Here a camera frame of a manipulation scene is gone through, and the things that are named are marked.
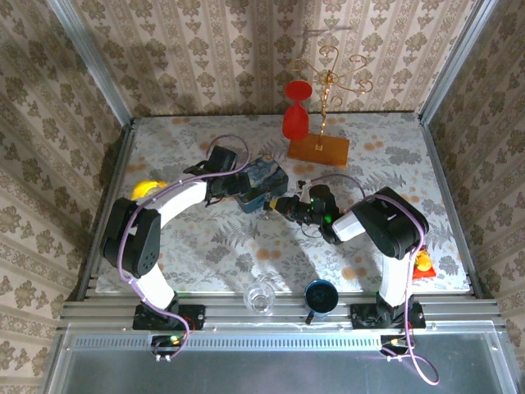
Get gold stand with wooden base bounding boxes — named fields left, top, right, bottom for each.
left=286, top=44, right=374, bottom=168

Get yellow banana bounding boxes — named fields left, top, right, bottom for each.
left=130, top=180, right=168, bottom=202

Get floral tablecloth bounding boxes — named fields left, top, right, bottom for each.
left=96, top=112, right=471, bottom=295

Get dark blue mug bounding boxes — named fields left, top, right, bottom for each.
left=303, top=279, right=340, bottom=325

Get red wine glass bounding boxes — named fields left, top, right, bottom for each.
left=281, top=80, right=315, bottom=143

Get clear drinking glass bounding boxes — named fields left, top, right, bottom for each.
left=244, top=281, right=276, bottom=317

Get yellow and red toy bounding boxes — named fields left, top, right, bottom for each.
left=412, top=245, right=438, bottom=282

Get small controller board with LED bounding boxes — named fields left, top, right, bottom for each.
left=149, top=334, right=188, bottom=364
left=380, top=334, right=413, bottom=362

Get grey metal panel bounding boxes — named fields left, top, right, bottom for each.
left=40, top=322, right=522, bottom=394

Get thin black cable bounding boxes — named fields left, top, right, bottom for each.
left=300, top=223, right=326, bottom=241

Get aluminium table frame rails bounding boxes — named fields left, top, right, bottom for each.
left=57, top=114, right=509, bottom=332

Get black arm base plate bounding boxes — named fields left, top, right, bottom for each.
left=131, top=304, right=206, bottom=331
left=350, top=302, right=427, bottom=330

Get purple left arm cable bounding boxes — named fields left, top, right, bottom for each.
left=116, top=134, right=251, bottom=364

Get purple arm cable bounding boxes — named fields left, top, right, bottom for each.
left=116, top=134, right=251, bottom=364
left=301, top=174, right=441, bottom=387

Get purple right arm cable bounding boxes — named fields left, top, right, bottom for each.
left=301, top=174, right=441, bottom=387

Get aluminium frame post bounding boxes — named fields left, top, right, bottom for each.
left=418, top=0, right=500, bottom=124
left=47, top=0, right=136, bottom=122

